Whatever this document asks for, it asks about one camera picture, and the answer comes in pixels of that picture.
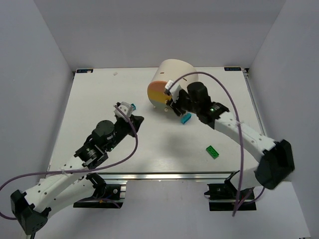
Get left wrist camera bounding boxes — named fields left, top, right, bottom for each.
left=114, top=102, right=134, bottom=119

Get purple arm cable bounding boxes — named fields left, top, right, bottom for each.
left=0, top=109, right=139, bottom=221
left=171, top=71, right=266, bottom=217

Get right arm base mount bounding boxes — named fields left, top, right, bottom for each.
left=204, top=171, right=257, bottom=212

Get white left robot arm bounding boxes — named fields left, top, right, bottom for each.
left=10, top=115, right=144, bottom=235

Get cream cylindrical drawer container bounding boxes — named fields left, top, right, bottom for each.
left=151, top=59, right=196, bottom=82

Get dark green long lego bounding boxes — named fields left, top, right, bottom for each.
left=205, top=145, right=219, bottom=159

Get yellow drawer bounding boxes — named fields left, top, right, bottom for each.
left=147, top=85, right=171, bottom=105

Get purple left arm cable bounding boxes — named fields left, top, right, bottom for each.
left=0, top=109, right=139, bottom=221

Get small teal square lego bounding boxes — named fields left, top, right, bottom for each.
left=131, top=104, right=137, bottom=111

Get right blue corner label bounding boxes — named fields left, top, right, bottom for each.
left=224, top=67, right=242, bottom=71

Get aluminium front rail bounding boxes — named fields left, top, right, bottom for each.
left=99, top=172, right=232, bottom=180

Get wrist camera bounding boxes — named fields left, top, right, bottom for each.
left=114, top=102, right=134, bottom=119
left=164, top=80, right=182, bottom=102

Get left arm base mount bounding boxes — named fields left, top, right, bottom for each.
left=73, top=173, right=125, bottom=209

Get blue corner label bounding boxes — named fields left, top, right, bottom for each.
left=224, top=67, right=242, bottom=71
left=76, top=69, right=93, bottom=74

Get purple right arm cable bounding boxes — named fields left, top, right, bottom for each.
left=171, top=71, right=266, bottom=217

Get left blue corner label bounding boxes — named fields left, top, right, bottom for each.
left=76, top=69, right=93, bottom=74

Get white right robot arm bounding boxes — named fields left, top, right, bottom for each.
left=165, top=80, right=295, bottom=192

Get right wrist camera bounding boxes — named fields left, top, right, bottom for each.
left=164, top=80, right=182, bottom=102

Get long teal lego brick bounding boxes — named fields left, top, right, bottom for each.
left=180, top=113, right=192, bottom=124

